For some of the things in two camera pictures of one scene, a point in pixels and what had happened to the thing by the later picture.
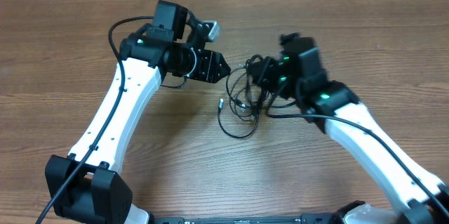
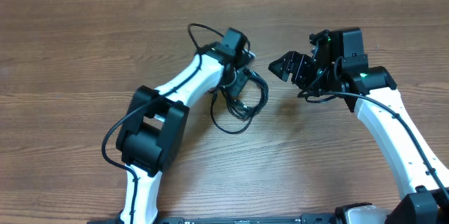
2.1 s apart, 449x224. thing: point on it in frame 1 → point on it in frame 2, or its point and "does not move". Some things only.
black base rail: [304, 218] does not move
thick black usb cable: [248, 70] → [242, 111]
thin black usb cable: [220, 106] → [223, 129]
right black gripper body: [264, 71] → [306, 70]
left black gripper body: [204, 66] → [237, 81]
